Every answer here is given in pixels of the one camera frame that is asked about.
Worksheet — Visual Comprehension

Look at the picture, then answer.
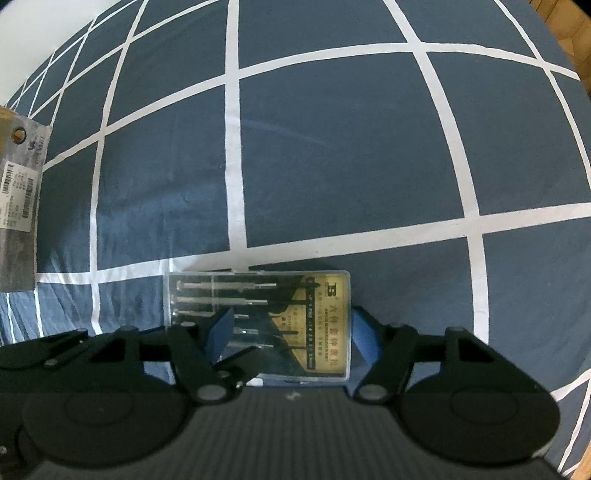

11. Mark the clear screwdriver set case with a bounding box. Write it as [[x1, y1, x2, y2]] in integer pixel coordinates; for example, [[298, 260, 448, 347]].
[[163, 271, 352, 382]]

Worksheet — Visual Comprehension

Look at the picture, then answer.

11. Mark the navy grid bedsheet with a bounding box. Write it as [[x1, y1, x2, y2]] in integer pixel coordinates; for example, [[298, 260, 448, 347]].
[[1, 1, 590, 475]]

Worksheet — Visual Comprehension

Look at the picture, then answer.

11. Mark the open cardboard box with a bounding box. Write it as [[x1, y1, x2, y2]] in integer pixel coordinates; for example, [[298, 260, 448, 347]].
[[0, 108, 51, 293]]

